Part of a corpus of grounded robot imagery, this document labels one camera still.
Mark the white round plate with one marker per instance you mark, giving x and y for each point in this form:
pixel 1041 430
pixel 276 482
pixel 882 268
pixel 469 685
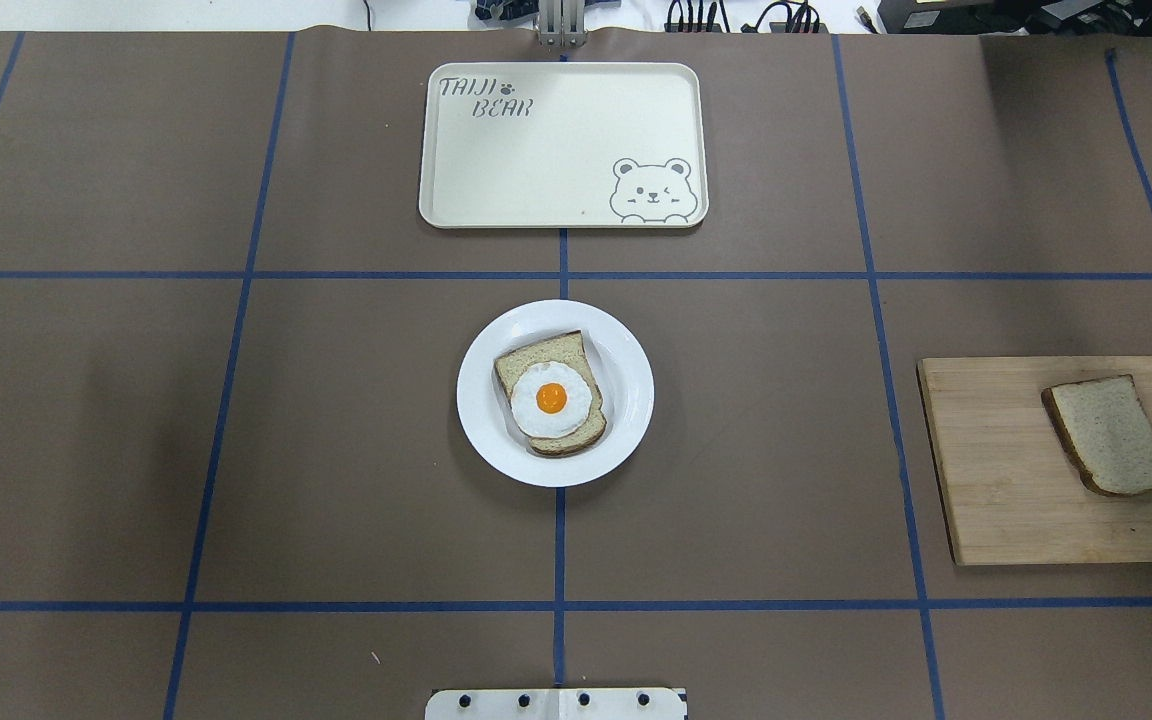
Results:
pixel 619 366

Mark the brown bread slice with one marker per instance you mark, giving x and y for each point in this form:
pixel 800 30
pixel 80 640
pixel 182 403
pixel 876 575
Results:
pixel 1104 430

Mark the bread slice under egg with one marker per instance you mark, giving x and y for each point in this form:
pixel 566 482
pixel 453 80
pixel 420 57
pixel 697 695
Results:
pixel 567 348

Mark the fried egg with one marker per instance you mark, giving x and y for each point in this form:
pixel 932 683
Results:
pixel 550 400

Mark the cream bear serving tray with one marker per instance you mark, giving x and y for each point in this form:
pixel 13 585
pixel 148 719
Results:
pixel 563 145

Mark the wooden cutting board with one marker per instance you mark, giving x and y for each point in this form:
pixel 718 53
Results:
pixel 1010 493

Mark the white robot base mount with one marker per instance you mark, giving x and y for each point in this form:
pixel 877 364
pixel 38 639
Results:
pixel 559 703

